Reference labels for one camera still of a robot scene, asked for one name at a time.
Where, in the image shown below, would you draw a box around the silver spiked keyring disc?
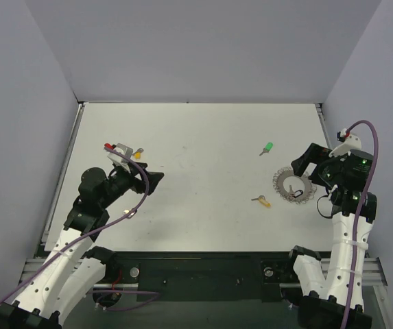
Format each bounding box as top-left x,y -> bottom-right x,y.
272,167 -> 317,204

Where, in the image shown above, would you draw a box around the yellow tag key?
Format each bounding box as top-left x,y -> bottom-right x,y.
252,195 -> 271,208

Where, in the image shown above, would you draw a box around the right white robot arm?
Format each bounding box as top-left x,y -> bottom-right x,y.
283,143 -> 377,328

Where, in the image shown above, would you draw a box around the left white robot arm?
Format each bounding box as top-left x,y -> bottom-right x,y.
0,162 -> 165,328

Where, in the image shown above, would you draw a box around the yellow capped key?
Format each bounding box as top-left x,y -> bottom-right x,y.
133,148 -> 144,160

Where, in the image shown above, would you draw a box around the clear tag key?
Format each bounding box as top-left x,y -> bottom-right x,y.
123,209 -> 137,219

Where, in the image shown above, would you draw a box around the red tag key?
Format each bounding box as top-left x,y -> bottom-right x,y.
104,143 -> 115,149

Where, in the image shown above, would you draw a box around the green capped key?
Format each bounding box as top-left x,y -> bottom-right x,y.
259,142 -> 274,156

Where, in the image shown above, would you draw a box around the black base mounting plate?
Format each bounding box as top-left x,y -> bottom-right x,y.
95,252 -> 302,302

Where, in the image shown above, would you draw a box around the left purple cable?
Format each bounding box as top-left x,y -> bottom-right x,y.
0,150 -> 163,326

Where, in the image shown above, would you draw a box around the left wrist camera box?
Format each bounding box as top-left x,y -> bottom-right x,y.
107,143 -> 133,172

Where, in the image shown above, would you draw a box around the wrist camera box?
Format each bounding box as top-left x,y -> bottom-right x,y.
107,143 -> 133,172
329,129 -> 361,158

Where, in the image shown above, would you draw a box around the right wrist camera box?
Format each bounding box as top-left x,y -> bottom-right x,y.
329,129 -> 361,158

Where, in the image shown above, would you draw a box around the aluminium frame rail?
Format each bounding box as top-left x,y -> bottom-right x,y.
19,258 -> 388,287

